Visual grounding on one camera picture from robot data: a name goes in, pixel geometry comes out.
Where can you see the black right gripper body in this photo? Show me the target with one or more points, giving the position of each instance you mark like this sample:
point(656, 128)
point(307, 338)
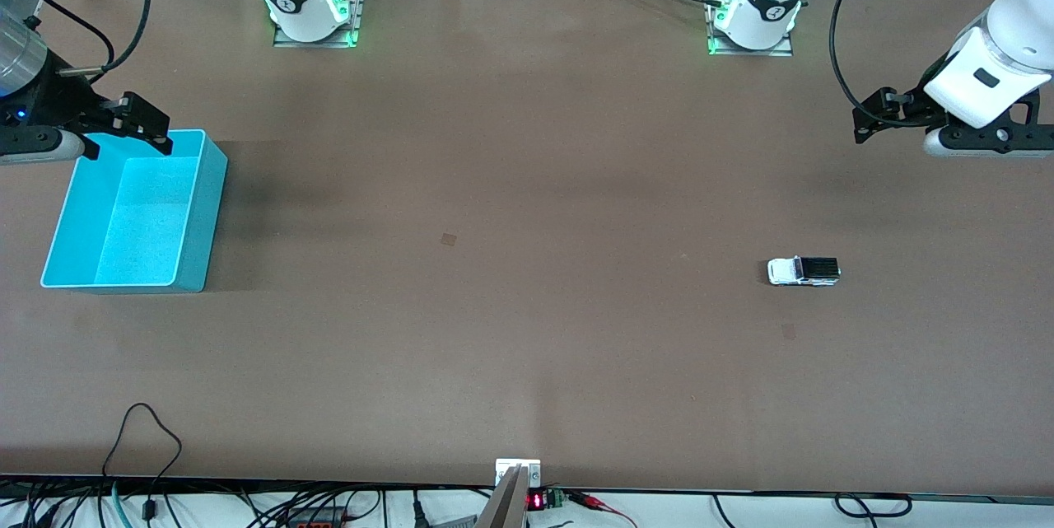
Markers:
point(59, 94)

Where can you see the white jeep toy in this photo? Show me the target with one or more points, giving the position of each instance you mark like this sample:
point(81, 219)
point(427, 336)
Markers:
point(782, 271)

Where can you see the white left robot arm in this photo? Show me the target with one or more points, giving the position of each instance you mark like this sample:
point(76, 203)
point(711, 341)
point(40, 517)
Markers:
point(766, 1)

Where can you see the turquoise plastic bin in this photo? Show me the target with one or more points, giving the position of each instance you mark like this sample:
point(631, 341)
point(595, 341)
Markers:
point(148, 215)

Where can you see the orange power strip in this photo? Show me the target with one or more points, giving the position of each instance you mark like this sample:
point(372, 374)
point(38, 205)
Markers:
point(317, 521)

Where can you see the red clip lead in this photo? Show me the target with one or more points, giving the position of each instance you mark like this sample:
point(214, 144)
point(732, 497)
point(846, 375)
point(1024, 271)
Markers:
point(589, 499)

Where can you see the red LED display module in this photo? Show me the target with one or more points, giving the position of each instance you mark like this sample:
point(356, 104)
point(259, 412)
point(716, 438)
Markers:
point(537, 501)

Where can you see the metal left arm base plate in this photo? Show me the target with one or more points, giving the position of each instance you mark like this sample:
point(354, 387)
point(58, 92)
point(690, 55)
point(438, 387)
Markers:
point(774, 53)

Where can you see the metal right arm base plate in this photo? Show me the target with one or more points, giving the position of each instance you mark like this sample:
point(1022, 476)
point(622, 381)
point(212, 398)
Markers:
point(359, 13)

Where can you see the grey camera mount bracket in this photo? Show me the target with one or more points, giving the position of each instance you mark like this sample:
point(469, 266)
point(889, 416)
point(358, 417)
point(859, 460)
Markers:
point(506, 503)

